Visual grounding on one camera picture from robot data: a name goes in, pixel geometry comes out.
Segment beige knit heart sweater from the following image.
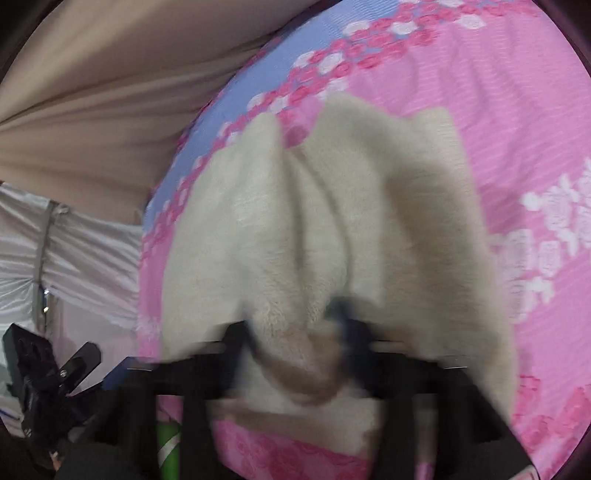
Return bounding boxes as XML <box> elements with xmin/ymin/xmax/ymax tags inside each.
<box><xmin>160</xmin><ymin>94</ymin><xmax>517</xmax><ymax>455</ymax></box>

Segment green bottle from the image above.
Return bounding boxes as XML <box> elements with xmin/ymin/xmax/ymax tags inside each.
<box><xmin>157</xmin><ymin>421</ymin><xmax>180</xmax><ymax>480</ymax></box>

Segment white satin curtain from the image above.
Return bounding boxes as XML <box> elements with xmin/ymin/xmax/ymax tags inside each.
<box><xmin>0</xmin><ymin>181</ymin><xmax>144</xmax><ymax>439</ymax></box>

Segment beige curtain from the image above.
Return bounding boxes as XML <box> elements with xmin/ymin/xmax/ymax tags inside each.
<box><xmin>1</xmin><ymin>1</ymin><xmax>308</xmax><ymax>225</ymax></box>

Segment pink floral bed sheet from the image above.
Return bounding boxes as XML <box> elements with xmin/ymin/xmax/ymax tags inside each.
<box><xmin>137</xmin><ymin>1</ymin><xmax>590</xmax><ymax>479</ymax></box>

